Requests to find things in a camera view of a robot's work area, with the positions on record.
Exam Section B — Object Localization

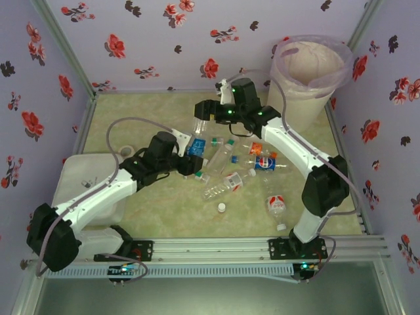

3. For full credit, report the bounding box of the small clear bottle green cap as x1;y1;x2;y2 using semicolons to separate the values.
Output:
193;169;211;184

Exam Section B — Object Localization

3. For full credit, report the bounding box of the clear bottle blue label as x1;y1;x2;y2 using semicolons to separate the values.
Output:
186;118;208;158

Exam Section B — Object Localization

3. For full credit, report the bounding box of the bottle red white label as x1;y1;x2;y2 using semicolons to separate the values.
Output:
201;167;257;201

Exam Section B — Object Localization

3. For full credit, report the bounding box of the clear bottle orange label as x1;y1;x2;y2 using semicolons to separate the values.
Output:
241;140;279;159

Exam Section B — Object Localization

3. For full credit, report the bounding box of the Pepsi bottle blue cap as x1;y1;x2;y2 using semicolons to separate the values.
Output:
230;154;293;173

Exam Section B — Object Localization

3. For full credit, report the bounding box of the clear bottle red label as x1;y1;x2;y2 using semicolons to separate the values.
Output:
264;177;289;232

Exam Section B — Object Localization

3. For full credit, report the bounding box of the white round waste bin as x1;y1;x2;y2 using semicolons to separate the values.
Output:
266;35;354;132

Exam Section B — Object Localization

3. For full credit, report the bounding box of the white plastic lidded box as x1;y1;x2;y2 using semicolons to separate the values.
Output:
51;153;128;230

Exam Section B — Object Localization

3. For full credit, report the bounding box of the left controller board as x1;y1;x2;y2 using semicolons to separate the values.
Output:
107;264;138;283

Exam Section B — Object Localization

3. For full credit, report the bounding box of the controller board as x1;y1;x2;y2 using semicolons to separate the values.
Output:
293;261;321;282
107;264;138;283

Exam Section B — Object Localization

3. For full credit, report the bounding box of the grey metal panel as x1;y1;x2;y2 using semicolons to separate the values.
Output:
32;277;391;315

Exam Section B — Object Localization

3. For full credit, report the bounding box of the right controller board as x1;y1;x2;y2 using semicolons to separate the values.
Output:
293;261;321;282

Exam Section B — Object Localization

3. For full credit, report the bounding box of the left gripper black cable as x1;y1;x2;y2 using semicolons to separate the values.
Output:
136;149;171;188

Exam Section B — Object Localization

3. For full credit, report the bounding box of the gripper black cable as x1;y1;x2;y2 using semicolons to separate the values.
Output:
228;121;255;138
136;149;171;188

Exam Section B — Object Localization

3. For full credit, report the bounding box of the left arm lilac cable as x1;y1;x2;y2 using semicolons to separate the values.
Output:
34;117;177;278

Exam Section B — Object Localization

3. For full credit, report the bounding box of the arm lilac cable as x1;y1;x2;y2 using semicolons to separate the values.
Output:
224;68;364;283
34;117;177;278

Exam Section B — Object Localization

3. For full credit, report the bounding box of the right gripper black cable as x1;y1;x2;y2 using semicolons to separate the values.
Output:
228;121;255;138

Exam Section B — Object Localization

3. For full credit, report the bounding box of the right arm lilac cable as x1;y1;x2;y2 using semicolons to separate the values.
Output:
224;68;364;283

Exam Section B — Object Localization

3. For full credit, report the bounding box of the left aluminium side rail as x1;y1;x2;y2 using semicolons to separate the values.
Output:
72;93;98;157

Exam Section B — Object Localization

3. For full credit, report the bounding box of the aluminium side rail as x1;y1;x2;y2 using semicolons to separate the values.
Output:
72;93;98;157
324;103;373;236

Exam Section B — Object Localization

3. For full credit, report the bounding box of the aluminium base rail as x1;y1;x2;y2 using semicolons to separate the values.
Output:
29;236;393;263

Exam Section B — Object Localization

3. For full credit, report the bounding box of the left black mount plate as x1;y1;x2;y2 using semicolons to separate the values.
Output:
130;240;155;263

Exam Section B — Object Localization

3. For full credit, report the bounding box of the black mount plate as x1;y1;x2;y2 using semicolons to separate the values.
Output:
130;240;155;263
268;238;329;261

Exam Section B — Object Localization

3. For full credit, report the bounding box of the right aluminium side rail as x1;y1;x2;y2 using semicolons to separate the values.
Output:
324;103;373;236

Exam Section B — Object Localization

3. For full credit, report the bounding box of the white slotted cable duct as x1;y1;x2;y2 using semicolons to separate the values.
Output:
45;263;293;280

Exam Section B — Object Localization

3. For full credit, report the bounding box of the right black mount plate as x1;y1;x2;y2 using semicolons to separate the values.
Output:
268;238;329;261

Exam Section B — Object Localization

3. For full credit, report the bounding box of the left aluminium frame post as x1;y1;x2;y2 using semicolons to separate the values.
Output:
29;0;99;98

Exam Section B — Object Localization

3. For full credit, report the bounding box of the aluminium frame post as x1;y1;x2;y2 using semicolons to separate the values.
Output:
346;0;387;50
29;0;99;98

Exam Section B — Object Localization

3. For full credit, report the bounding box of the right aluminium frame post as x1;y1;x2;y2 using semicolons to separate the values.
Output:
346;0;387;50

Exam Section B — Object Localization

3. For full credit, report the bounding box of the left aluminium frame leg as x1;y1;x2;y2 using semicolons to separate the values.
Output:
8;259;50;315

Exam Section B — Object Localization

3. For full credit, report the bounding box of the aluminium frame leg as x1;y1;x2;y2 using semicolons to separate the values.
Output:
372;252;408;315
8;259;50;315

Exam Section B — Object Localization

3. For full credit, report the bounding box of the right aluminium frame leg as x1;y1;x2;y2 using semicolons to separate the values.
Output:
372;252;408;315

